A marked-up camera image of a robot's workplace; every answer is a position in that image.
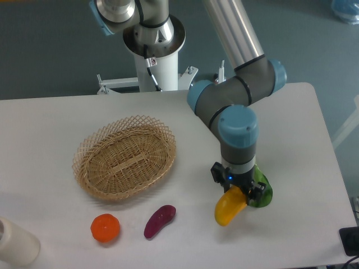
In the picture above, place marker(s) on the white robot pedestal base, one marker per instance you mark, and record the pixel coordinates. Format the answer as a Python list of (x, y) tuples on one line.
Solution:
[(153, 74)]

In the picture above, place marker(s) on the woven wicker basket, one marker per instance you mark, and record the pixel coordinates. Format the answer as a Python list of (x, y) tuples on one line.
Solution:
[(124, 158)]

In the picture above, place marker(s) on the black device at edge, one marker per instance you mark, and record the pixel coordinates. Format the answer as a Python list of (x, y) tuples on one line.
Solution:
[(349, 239)]

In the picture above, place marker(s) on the blue bag in corner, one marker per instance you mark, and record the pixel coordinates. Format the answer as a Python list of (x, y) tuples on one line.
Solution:
[(346, 10)]

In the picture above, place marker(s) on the orange toy persimmon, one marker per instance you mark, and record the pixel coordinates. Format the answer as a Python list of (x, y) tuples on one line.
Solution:
[(105, 228)]

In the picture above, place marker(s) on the yellow toy mango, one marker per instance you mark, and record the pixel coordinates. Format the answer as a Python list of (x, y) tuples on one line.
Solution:
[(232, 202)]

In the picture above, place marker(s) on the cream white cylinder bottle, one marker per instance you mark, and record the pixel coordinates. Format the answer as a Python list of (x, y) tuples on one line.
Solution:
[(19, 247)]

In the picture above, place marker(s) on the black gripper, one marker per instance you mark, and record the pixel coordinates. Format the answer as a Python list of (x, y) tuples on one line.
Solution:
[(245, 182)]

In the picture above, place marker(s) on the purple toy sweet potato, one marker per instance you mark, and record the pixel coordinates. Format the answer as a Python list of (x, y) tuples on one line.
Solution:
[(159, 219)]

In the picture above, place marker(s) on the green toy bok choy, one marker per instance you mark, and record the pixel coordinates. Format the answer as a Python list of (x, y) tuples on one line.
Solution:
[(263, 192)]

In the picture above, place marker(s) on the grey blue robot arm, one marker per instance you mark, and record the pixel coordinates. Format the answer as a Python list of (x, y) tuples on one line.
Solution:
[(154, 37)]

